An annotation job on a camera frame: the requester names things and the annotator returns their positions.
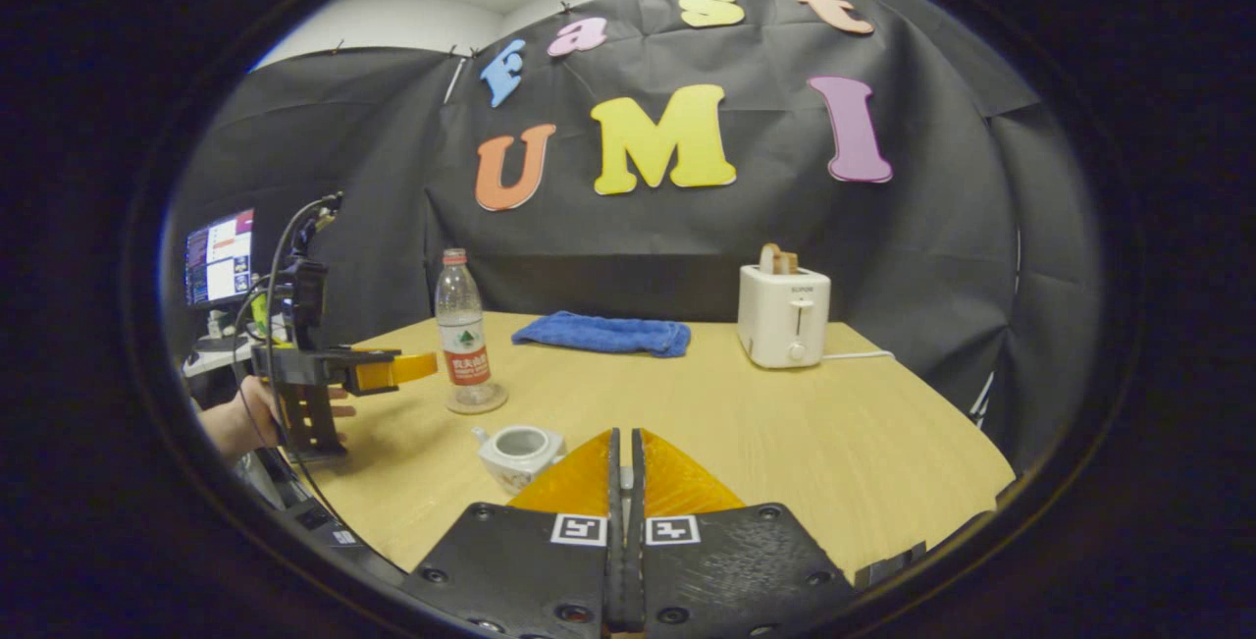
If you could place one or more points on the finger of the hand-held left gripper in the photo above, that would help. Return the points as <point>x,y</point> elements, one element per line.
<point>392,369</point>

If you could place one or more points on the blue towel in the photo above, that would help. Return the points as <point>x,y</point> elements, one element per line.
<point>603,333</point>

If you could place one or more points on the white ceramic teacup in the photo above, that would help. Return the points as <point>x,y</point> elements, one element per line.
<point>518,452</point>

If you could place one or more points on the clear plastic water bottle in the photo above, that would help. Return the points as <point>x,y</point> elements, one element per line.
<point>463,325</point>

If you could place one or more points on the bread slice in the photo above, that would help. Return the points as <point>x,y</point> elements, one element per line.
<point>778,259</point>

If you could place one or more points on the white toaster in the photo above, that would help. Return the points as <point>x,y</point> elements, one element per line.
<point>783,320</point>

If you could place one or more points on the green bottle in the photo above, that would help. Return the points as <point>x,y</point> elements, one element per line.
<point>259,313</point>

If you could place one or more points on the computer monitor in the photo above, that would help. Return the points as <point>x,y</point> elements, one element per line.
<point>221,256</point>

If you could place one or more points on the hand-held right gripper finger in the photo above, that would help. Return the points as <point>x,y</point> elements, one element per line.
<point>636,492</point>
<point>615,492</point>

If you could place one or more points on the black backdrop cloth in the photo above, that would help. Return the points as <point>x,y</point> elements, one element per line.
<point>932,227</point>

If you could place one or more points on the white side table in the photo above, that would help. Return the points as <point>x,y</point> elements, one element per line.
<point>211,359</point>

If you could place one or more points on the round wooden coaster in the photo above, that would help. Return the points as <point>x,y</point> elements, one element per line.
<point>478,401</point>

